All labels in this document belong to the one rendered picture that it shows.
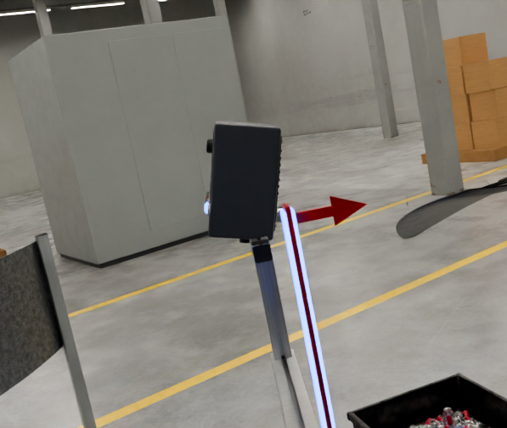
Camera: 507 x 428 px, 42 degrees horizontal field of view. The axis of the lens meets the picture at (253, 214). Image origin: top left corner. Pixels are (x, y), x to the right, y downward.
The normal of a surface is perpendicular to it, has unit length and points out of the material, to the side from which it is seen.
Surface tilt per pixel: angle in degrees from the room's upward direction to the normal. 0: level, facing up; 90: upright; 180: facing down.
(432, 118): 90
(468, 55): 90
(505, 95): 90
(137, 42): 90
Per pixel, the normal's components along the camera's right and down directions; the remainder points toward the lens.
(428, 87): -0.82, 0.25
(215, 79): 0.54, 0.04
